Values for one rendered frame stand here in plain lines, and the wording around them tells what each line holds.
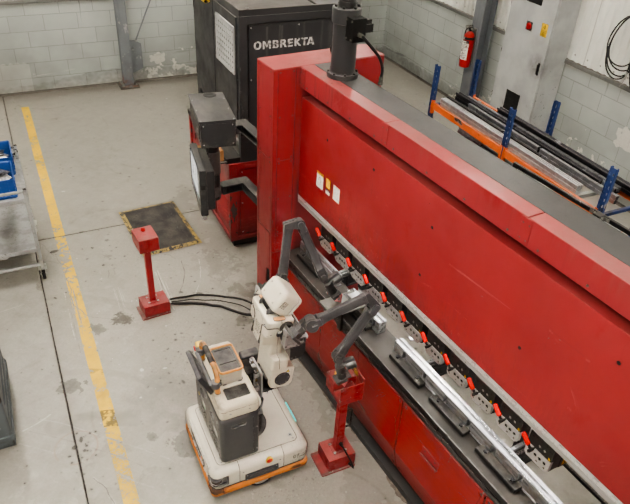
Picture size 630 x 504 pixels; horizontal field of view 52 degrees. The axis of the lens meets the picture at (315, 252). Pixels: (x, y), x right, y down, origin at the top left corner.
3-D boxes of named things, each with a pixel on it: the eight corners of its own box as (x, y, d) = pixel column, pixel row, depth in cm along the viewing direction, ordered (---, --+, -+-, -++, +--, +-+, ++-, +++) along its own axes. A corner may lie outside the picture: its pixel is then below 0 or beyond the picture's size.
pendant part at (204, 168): (191, 186, 496) (188, 143, 475) (207, 184, 499) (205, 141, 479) (201, 216, 461) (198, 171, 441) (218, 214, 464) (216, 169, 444)
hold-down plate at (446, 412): (428, 400, 378) (429, 397, 377) (435, 397, 381) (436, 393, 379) (462, 437, 358) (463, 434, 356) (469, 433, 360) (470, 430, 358)
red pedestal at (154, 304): (136, 307, 566) (124, 227, 518) (163, 299, 577) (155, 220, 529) (143, 321, 552) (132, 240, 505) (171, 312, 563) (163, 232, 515)
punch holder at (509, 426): (495, 422, 335) (502, 400, 325) (507, 416, 338) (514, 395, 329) (516, 443, 324) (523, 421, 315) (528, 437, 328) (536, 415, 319)
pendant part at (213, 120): (194, 196, 511) (187, 92, 462) (225, 193, 517) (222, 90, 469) (204, 231, 471) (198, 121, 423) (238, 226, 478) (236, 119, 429)
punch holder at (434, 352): (423, 350, 377) (428, 328, 367) (435, 345, 380) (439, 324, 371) (440, 366, 366) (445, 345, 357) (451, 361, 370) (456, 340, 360)
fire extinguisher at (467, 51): (454, 64, 908) (461, 23, 876) (464, 62, 914) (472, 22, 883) (462, 68, 895) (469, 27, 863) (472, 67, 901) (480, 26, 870)
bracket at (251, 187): (218, 189, 514) (217, 181, 510) (246, 183, 524) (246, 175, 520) (239, 213, 486) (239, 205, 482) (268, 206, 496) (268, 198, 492)
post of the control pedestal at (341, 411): (332, 445, 441) (337, 390, 410) (339, 443, 443) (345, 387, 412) (335, 451, 437) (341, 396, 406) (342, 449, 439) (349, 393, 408)
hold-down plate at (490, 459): (474, 450, 351) (475, 447, 349) (481, 447, 353) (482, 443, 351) (513, 494, 330) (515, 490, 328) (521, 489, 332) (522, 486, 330)
